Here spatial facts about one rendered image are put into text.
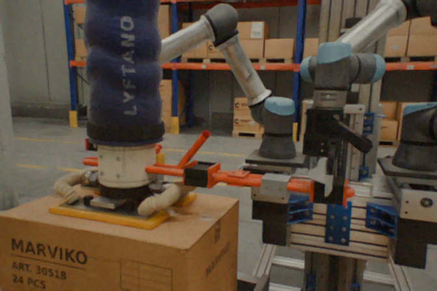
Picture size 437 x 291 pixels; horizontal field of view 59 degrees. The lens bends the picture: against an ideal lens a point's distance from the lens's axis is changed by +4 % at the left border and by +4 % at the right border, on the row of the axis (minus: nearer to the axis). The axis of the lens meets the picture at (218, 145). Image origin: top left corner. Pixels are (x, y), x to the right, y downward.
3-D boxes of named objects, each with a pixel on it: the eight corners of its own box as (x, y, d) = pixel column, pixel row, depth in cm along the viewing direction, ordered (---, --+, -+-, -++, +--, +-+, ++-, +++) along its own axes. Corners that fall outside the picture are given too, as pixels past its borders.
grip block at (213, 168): (181, 186, 105) (181, 165, 104) (196, 178, 114) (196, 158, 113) (209, 189, 102) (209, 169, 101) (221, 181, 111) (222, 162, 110)
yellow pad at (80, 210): (47, 213, 111) (47, 197, 110) (73, 202, 120) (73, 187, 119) (151, 231, 99) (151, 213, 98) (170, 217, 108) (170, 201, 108)
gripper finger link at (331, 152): (325, 177, 93) (329, 142, 94) (333, 177, 92) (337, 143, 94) (324, 173, 88) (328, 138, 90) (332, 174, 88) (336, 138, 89)
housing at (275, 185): (259, 195, 98) (260, 178, 98) (265, 188, 105) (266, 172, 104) (286, 199, 96) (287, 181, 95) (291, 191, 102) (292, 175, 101)
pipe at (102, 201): (52, 199, 112) (51, 180, 111) (108, 178, 135) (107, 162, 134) (155, 215, 100) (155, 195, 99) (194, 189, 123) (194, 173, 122)
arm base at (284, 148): (262, 150, 163) (263, 128, 161) (297, 152, 159) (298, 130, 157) (255, 157, 149) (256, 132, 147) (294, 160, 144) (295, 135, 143)
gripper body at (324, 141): (305, 152, 100) (309, 106, 98) (340, 155, 97) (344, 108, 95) (301, 157, 93) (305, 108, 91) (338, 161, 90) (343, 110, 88)
